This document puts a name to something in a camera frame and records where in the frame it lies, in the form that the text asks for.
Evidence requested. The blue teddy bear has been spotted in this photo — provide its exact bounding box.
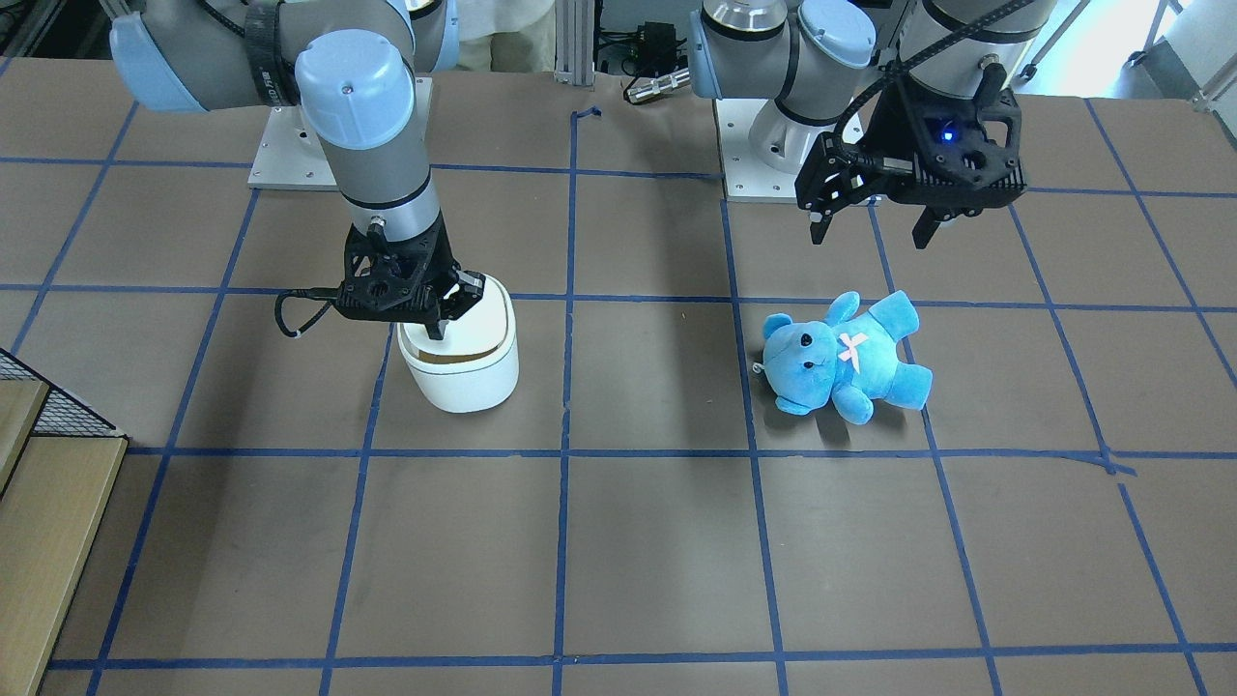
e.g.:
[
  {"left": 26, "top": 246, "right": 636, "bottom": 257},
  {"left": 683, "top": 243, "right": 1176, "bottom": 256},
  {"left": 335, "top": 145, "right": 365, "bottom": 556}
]
[{"left": 755, "top": 291, "right": 934, "bottom": 424}]

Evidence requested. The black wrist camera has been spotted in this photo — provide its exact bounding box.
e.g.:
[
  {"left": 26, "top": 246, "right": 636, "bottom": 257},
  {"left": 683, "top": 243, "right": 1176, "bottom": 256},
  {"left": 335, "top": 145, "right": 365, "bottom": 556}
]
[
  {"left": 334, "top": 226, "right": 454, "bottom": 323},
  {"left": 889, "top": 61, "right": 1025, "bottom": 211}
]

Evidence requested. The person in beige clothes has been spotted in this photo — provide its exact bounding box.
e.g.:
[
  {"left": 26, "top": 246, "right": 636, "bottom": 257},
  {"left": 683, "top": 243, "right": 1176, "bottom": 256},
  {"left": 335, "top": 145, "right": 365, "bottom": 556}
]
[{"left": 456, "top": 1, "right": 557, "bottom": 73}]

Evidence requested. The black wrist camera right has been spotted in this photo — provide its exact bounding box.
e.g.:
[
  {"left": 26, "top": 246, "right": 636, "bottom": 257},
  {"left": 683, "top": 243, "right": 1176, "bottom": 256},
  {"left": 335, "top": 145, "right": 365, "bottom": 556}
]
[{"left": 334, "top": 226, "right": 454, "bottom": 323}]

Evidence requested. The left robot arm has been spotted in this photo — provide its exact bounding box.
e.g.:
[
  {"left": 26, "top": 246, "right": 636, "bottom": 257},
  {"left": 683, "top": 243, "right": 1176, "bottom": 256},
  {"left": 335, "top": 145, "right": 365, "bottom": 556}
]
[{"left": 687, "top": 1, "right": 1054, "bottom": 248}]

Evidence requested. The wooden box with grid cloth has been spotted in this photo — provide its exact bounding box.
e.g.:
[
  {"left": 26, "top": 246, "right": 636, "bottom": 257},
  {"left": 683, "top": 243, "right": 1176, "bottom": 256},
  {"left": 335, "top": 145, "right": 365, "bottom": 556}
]
[{"left": 1, "top": 351, "right": 129, "bottom": 695}]

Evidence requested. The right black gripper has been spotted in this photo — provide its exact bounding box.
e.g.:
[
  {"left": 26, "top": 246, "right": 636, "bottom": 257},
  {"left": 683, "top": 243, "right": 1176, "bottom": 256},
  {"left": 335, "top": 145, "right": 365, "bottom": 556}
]
[{"left": 346, "top": 216, "right": 486, "bottom": 342}]

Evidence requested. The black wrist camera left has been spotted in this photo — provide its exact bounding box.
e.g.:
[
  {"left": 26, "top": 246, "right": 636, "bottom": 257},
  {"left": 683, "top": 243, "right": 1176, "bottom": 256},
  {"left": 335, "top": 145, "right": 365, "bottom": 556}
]
[{"left": 889, "top": 61, "right": 1025, "bottom": 211}]

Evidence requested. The aluminium frame post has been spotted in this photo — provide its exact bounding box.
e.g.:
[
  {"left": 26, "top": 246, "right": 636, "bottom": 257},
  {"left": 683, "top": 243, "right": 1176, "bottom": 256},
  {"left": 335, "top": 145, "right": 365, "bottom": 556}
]
[{"left": 553, "top": 0, "right": 597, "bottom": 89}]

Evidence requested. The white trash can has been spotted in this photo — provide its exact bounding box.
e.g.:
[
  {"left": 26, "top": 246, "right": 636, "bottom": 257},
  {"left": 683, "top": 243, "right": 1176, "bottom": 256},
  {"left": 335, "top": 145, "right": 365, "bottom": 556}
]
[{"left": 395, "top": 274, "right": 520, "bottom": 413}]

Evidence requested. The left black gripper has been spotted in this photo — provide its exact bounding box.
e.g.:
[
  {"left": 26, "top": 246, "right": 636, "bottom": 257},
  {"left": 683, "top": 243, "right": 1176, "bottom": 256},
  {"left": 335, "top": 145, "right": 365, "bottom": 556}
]
[{"left": 794, "top": 75, "right": 967, "bottom": 250}]

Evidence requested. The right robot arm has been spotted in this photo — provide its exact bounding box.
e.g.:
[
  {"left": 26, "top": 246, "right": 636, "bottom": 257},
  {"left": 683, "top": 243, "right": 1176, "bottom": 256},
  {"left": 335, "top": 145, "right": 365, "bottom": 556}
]
[{"left": 109, "top": 1, "right": 501, "bottom": 340}]

